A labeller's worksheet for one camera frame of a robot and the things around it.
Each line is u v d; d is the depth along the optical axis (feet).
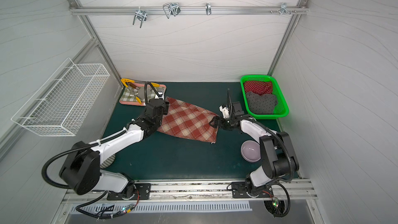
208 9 2.57
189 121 3.15
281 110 3.26
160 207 2.30
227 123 2.58
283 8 2.51
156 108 2.07
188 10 2.55
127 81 3.85
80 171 1.38
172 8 2.51
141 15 2.59
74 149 1.40
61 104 2.25
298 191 2.50
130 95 3.64
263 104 3.19
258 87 3.57
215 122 2.67
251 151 2.74
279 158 1.46
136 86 3.84
